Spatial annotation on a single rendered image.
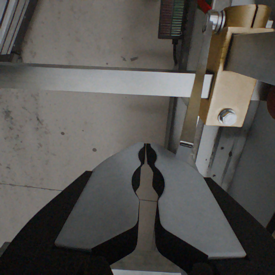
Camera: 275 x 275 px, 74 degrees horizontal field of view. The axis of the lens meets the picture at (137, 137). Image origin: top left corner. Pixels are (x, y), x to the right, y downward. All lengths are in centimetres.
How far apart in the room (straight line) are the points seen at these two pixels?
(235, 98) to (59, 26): 105
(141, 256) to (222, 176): 43
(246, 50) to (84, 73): 18
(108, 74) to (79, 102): 98
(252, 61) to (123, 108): 101
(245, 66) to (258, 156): 39
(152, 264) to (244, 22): 32
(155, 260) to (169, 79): 26
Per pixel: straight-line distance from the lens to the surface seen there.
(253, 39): 21
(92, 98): 119
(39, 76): 28
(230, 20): 26
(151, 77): 24
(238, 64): 22
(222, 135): 58
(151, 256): 32
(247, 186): 62
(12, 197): 195
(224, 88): 25
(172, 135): 45
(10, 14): 104
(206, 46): 18
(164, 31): 40
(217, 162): 63
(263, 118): 57
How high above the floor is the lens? 110
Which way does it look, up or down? 62 degrees down
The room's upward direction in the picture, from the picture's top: 175 degrees counter-clockwise
